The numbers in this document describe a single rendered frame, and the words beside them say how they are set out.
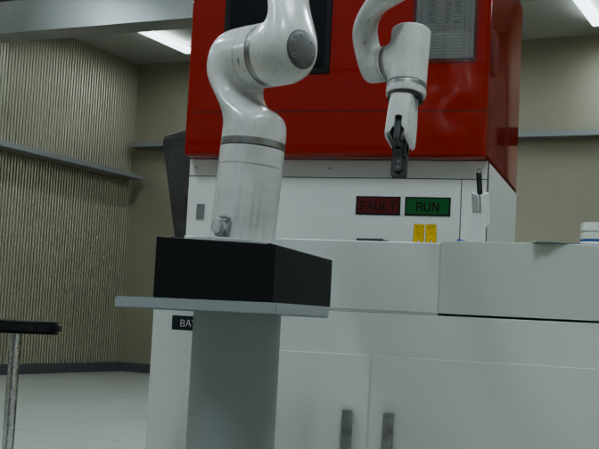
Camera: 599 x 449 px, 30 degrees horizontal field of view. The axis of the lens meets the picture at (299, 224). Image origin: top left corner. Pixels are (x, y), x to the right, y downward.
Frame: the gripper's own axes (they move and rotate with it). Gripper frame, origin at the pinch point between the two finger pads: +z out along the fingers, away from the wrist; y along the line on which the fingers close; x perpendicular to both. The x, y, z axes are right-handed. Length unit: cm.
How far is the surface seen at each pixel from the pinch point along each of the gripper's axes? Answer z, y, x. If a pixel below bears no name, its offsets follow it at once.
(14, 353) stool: 11, -201, -203
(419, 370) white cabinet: 41.0, -3.7, 6.8
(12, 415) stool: 36, -207, -202
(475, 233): 6.4, -24.7, 12.9
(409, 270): 21.7, 0.0, 3.9
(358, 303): 28.6, -1.4, -6.2
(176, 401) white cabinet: 50, -6, -44
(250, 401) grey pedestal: 53, 27, -17
